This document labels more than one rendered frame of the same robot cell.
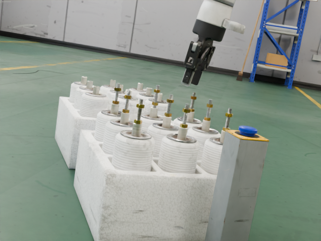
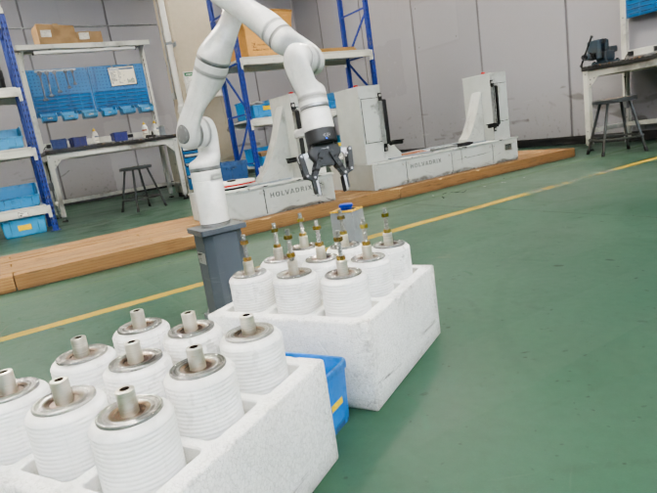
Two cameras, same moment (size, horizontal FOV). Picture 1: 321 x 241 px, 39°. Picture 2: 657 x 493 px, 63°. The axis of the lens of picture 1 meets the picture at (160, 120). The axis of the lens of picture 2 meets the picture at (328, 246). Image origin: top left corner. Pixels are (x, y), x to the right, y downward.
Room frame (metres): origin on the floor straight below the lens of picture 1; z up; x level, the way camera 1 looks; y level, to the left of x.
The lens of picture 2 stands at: (1.94, 0.94, 0.53)
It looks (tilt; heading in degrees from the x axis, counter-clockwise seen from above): 12 degrees down; 231
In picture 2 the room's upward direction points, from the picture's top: 9 degrees counter-clockwise
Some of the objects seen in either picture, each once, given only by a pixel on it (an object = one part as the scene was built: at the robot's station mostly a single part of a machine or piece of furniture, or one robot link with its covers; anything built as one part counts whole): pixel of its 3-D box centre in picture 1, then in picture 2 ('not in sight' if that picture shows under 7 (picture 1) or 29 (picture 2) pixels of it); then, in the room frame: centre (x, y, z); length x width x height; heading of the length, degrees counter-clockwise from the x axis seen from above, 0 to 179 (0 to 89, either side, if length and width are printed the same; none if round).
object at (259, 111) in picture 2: not in sight; (258, 110); (-1.72, -4.53, 0.90); 0.50 x 0.38 x 0.21; 83
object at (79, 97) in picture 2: not in sight; (105, 127); (-0.28, -5.54, 0.94); 1.40 x 0.70 x 1.88; 171
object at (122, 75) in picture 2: not in sight; (122, 75); (-0.70, -5.76, 1.54); 0.32 x 0.02 x 0.25; 171
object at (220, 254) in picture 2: not in sight; (224, 271); (1.15, -0.58, 0.15); 0.15 x 0.15 x 0.30; 81
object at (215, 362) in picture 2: (89, 89); (197, 367); (1.66, 0.28, 0.25); 0.08 x 0.08 x 0.01
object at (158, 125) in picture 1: (165, 126); (321, 258); (1.20, -0.02, 0.25); 0.08 x 0.08 x 0.01
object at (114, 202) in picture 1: (156, 183); (331, 324); (1.20, -0.02, 0.09); 0.39 x 0.39 x 0.18; 20
